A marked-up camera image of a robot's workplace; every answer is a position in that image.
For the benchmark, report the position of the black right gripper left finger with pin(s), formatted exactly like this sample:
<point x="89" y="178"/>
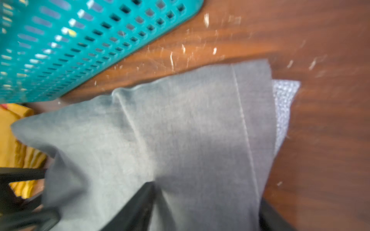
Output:
<point x="136" y="214"/>

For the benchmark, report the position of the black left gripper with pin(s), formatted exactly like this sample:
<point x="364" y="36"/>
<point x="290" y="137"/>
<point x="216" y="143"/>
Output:
<point x="18" y="213"/>

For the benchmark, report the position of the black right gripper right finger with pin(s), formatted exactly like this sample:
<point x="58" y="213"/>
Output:
<point x="271" y="220"/>

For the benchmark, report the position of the yellow cartoon pillowcase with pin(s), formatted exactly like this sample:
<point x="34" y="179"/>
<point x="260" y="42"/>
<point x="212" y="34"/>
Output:
<point x="13" y="152"/>

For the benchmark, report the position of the teal plastic laundry basket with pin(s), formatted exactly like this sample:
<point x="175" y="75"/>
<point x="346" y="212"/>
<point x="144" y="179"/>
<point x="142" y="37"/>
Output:
<point x="48" y="48"/>

